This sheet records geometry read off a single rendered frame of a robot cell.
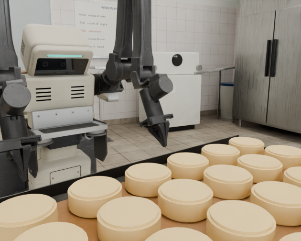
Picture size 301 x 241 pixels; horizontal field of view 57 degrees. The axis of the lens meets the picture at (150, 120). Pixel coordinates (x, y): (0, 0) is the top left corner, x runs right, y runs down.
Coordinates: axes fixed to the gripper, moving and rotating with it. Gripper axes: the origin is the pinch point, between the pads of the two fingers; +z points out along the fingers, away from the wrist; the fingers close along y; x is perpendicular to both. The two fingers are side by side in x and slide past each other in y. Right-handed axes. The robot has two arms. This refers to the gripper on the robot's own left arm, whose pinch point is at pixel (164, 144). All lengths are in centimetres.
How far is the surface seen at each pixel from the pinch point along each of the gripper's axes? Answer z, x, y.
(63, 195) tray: 7, -42, -49
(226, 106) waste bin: -65, 251, 376
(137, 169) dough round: 6, -45, -41
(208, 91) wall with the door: -110, 282, 378
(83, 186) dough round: 6, -46, -48
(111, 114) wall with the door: -103, 329, 177
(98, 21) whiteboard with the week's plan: -236, 262, 160
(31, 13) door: -252, 279, 68
